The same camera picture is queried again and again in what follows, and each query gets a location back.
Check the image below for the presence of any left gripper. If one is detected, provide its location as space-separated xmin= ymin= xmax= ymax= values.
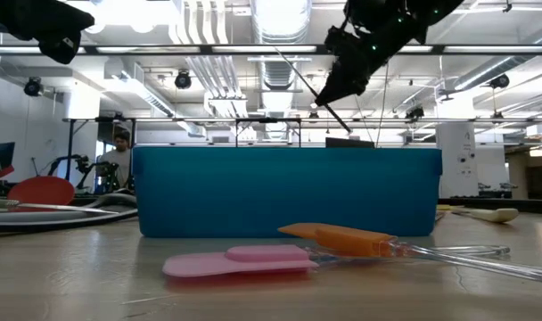
xmin=12 ymin=0 xmax=96 ymax=66

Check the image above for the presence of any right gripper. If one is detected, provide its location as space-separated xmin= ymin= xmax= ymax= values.
xmin=314 ymin=0 xmax=428 ymax=107

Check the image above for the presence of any orange spatula clear handle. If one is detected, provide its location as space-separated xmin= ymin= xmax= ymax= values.
xmin=277 ymin=222 xmax=542 ymax=286

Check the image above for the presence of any red spoon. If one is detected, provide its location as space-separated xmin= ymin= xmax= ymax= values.
xmin=6 ymin=175 xmax=77 ymax=207

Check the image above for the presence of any grey spoon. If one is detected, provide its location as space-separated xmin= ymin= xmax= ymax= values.
xmin=0 ymin=192 xmax=138 ymax=226

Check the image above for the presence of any cream handled knife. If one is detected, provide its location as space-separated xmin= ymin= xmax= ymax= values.
xmin=451 ymin=207 xmax=520 ymax=224

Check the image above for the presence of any black ceiling spotlight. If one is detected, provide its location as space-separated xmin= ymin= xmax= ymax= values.
xmin=23 ymin=76 xmax=45 ymax=98
xmin=174 ymin=70 xmax=193 ymax=90
xmin=489 ymin=73 xmax=511 ymax=90
xmin=404 ymin=105 xmax=426 ymax=122

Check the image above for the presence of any teal plastic bin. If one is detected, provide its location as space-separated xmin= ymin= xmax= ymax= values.
xmin=132 ymin=146 xmax=444 ymax=239

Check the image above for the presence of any white pillar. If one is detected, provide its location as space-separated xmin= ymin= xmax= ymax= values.
xmin=435 ymin=121 xmax=480 ymax=200

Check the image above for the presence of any person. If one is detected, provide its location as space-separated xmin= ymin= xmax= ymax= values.
xmin=96 ymin=130 xmax=134 ymax=191

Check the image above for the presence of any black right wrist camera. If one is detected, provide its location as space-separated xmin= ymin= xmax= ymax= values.
xmin=324 ymin=25 xmax=357 ymax=57

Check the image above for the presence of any silver ventilation duct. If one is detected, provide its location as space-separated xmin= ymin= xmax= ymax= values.
xmin=250 ymin=0 xmax=313 ymax=142

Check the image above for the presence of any pink spatula clear handle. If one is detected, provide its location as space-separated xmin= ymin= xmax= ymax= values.
xmin=161 ymin=243 xmax=512 ymax=279

